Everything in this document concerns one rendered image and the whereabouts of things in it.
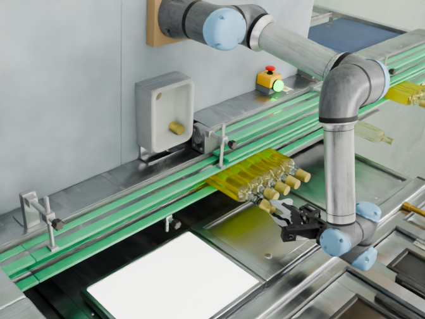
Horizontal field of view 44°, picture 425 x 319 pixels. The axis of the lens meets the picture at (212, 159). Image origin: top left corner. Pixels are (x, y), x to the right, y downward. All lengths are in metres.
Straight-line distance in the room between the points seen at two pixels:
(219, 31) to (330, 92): 0.37
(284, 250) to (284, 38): 0.67
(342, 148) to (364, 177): 0.93
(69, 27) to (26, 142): 0.34
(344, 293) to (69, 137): 0.96
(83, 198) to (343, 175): 0.76
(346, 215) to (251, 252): 0.44
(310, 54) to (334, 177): 0.36
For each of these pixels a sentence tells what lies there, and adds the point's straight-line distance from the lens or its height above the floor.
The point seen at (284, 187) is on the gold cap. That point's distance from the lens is 1.77.
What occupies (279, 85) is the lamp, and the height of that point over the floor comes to 0.85.
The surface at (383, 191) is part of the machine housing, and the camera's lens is 2.20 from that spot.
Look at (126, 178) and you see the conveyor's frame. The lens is 1.69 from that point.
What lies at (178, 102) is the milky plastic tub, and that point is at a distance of 1.78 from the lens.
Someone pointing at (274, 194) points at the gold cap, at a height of 1.16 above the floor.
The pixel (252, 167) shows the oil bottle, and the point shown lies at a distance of 1.83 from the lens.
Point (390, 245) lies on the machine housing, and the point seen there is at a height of 1.47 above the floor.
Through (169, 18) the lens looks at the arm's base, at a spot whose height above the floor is 0.83.
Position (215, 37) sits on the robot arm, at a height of 1.00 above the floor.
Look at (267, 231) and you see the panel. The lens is 1.80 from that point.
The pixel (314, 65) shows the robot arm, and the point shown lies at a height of 1.24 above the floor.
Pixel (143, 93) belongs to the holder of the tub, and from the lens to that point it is 1.65.
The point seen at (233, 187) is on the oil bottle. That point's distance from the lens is 1.74.
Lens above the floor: 1.98
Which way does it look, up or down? 36 degrees down
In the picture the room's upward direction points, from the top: 120 degrees clockwise
